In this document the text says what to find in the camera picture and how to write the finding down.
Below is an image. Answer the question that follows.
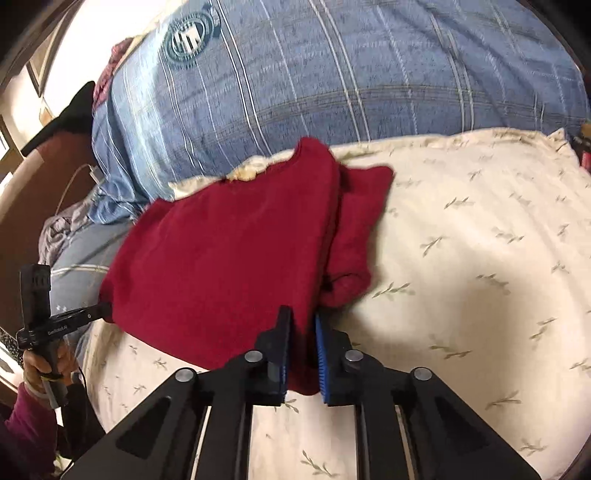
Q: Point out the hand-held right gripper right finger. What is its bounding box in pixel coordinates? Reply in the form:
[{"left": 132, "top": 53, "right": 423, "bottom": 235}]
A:
[{"left": 315, "top": 313, "right": 541, "bottom": 480}]

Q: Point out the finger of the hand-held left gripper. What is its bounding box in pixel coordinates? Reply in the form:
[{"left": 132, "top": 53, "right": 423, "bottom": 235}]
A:
[{"left": 67, "top": 302, "right": 113, "bottom": 328}]

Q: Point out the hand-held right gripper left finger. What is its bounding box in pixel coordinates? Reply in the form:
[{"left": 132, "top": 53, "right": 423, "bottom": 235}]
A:
[{"left": 60, "top": 305, "right": 294, "bottom": 480}]

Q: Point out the red sweater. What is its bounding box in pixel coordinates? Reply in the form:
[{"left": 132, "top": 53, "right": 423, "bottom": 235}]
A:
[{"left": 99, "top": 136, "right": 395, "bottom": 398}]

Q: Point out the person's left forearm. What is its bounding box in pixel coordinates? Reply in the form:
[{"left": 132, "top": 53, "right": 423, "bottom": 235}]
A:
[{"left": 0, "top": 382, "right": 60, "bottom": 480}]

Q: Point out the person's left hand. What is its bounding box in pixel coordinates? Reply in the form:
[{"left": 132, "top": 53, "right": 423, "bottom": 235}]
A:
[{"left": 22, "top": 340, "right": 80, "bottom": 411}]

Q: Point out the grey-blue star-print pillow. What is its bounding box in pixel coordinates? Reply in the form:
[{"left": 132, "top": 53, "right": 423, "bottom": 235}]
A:
[{"left": 48, "top": 222, "right": 139, "bottom": 365}]

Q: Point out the lavender grey cloth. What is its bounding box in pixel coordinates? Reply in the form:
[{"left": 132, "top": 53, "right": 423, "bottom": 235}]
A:
[{"left": 37, "top": 203, "right": 108, "bottom": 269}]

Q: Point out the brown headboard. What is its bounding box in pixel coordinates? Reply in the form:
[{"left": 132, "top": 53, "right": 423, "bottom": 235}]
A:
[{"left": 0, "top": 134, "right": 95, "bottom": 324}]

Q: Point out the cream leaf-print blanket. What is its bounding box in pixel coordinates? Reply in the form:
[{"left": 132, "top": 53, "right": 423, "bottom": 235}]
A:
[{"left": 83, "top": 127, "right": 591, "bottom": 480}]

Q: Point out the black cloth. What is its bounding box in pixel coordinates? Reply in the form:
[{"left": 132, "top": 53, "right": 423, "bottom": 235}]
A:
[{"left": 21, "top": 80, "right": 96, "bottom": 155}]

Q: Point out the maroon patterned cloth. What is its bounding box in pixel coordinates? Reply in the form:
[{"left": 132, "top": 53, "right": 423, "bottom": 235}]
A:
[{"left": 92, "top": 37, "right": 134, "bottom": 109}]

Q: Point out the blue plaid pillow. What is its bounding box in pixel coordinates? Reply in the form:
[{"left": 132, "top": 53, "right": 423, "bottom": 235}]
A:
[{"left": 90, "top": 0, "right": 591, "bottom": 222}]

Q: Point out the dark red object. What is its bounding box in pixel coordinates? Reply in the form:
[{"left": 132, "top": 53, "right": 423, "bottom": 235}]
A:
[{"left": 571, "top": 133, "right": 591, "bottom": 172}]

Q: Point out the black cable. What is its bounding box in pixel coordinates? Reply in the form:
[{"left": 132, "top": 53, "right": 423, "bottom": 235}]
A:
[{"left": 55, "top": 362, "right": 90, "bottom": 478}]

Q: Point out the white charger cable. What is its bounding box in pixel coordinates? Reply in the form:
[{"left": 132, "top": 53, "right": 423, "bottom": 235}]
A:
[{"left": 54, "top": 164, "right": 93, "bottom": 217}]

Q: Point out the framed wall picture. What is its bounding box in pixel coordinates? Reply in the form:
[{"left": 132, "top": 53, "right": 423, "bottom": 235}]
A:
[{"left": 24, "top": 46, "right": 48, "bottom": 99}]

